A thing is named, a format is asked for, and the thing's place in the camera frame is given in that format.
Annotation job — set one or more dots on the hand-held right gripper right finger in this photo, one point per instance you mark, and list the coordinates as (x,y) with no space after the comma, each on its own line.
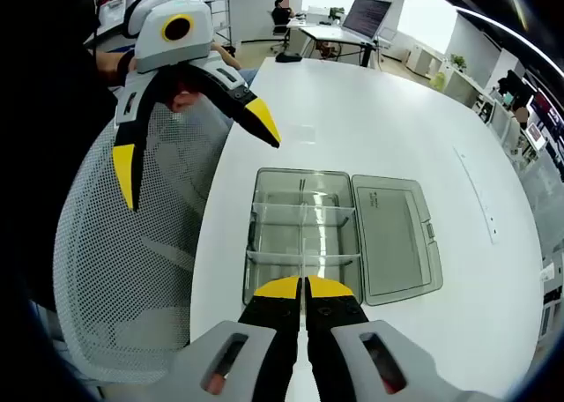
(335,314)

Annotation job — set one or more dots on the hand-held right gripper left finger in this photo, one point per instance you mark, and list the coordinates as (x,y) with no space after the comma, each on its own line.
(273,314)

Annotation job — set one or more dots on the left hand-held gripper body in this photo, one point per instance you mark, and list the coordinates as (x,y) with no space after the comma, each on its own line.
(176,45)

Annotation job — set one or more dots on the grey clear guide fixture box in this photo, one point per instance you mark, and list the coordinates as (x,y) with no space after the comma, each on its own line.
(392,243)

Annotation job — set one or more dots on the person's left hand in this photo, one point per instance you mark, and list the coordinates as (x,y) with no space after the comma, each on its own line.
(183,100)

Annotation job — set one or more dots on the metal storage shelf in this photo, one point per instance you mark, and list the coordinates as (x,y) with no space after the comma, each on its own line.
(220,5)

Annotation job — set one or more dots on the person's black clothing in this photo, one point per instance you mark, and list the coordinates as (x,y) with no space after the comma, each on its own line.
(66,155)

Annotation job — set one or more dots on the black pouch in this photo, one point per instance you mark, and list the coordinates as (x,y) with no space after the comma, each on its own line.
(288,57)

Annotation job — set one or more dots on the white mesh chair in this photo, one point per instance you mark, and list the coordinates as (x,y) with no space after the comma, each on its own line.
(132,265)

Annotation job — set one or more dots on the white standing desk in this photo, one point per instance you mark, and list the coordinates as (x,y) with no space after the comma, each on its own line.
(330,34)

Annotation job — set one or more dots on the potted plant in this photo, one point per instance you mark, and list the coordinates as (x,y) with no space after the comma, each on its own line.
(337,13)
(458,61)

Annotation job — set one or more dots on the open laptop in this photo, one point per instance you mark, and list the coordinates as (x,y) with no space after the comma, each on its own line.
(365,18)

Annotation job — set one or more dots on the white low cabinet row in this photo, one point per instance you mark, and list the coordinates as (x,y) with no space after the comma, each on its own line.
(462,84)

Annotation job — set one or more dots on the curved ceiling light strip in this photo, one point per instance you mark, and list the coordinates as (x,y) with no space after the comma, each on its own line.
(506,27)

